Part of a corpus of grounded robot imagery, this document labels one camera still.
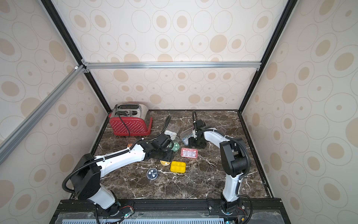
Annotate red rectangular pillbox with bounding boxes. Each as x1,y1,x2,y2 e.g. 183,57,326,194
180,147,198,159

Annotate green round pillbox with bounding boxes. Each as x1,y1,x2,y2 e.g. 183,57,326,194
171,142,180,152

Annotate light blue rectangular pillbox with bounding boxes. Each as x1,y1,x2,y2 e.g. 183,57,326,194
180,127,194,146

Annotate yellow round pillbox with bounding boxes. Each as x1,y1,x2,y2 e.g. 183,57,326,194
160,161,171,166

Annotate yellow lidded rectangular pillbox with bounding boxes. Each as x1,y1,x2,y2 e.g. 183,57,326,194
170,161,186,174

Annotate dark blue round pillbox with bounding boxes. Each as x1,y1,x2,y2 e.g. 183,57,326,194
146,168,158,180

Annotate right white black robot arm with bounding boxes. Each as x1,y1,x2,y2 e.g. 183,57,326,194
188,111,251,214

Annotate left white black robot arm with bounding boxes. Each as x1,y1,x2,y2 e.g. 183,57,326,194
62,115,174,212

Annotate white pillbox rear clear lid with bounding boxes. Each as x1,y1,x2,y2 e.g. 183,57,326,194
164,124,180,140

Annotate red and silver toaster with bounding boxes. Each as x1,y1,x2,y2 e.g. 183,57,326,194
109,103,153,137

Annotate black toaster power cord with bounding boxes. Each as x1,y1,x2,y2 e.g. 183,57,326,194
115,110,131,138

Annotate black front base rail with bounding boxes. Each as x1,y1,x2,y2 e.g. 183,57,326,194
50,198,290,224

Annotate rear aluminium frame rail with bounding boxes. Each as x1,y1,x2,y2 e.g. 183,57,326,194
84,61,262,70

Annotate aluminium frame rail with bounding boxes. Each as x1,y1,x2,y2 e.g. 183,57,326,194
84,61,262,70
1,65,84,163

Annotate left aluminium frame rail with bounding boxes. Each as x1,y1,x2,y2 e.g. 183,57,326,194
1,65,84,163

